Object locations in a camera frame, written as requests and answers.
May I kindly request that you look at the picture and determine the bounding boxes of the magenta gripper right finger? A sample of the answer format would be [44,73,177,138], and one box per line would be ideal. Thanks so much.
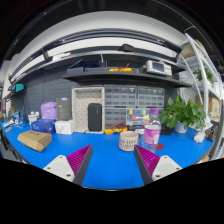
[134,145,181,185]

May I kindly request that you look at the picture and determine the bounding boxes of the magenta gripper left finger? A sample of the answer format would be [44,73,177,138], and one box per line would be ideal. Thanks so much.
[44,145,93,186]

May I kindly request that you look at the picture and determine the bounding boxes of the red round coaster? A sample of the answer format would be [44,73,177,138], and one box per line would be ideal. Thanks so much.
[156,143,164,150]

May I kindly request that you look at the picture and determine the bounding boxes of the beige ceramic mug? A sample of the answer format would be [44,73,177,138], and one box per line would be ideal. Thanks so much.
[119,131,141,152]

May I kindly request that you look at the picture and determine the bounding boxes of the clear bottle with pink label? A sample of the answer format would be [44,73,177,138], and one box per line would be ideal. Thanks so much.
[142,108,161,152]

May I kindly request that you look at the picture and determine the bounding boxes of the white small box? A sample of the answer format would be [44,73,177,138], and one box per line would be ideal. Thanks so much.
[55,120,74,135]

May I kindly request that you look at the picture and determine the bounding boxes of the brown cardboard box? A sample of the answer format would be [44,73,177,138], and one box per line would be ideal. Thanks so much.
[17,130,52,152]

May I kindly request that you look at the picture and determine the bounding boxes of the blue cardboard box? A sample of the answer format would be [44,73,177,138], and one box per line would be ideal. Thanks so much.
[31,119,55,134]

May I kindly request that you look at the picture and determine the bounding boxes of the yellow tool on table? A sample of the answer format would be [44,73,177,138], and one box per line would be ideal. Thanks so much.
[104,122,128,134]

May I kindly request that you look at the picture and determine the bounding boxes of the clear compartment parts box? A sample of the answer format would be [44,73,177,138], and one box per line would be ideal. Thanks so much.
[126,108,149,126]

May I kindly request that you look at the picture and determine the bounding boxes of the white power adapter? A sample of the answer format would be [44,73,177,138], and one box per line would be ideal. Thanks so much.
[194,132,205,143]

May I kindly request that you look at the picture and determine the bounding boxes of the green potted plant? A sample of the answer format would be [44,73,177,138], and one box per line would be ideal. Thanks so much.
[160,95,206,129]

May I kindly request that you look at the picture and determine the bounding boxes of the black rectangular speaker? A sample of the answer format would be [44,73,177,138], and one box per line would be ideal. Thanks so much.
[88,103,102,132]

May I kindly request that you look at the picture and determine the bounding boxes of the dark grey tall box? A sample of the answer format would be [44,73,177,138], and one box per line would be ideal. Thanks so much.
[56,98,72,121]

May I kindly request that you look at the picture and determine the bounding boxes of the purple plastic bag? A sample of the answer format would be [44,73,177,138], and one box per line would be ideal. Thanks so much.
[41,102,57,120]

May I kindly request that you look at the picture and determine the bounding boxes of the grey drawer organizer cabinet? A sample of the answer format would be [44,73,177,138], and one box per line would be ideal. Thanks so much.
[105,85,165,127]

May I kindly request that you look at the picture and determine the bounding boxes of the white pegboard tray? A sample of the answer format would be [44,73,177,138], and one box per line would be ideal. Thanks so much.
[72,87,105,134]

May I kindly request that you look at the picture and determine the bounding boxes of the white oscilloscope on shelf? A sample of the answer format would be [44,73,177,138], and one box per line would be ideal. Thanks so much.
[146,60,172,76]

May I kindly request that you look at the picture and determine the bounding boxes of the yellow tool on shelf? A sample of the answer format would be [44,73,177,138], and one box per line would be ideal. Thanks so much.
[108,68,132,72]

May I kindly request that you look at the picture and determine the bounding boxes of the white metal rack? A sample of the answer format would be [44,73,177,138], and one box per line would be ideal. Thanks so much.
[178,34,224,131]

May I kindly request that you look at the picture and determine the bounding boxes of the black wall shelf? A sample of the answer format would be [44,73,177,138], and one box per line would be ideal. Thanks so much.
[63,72,190,87]

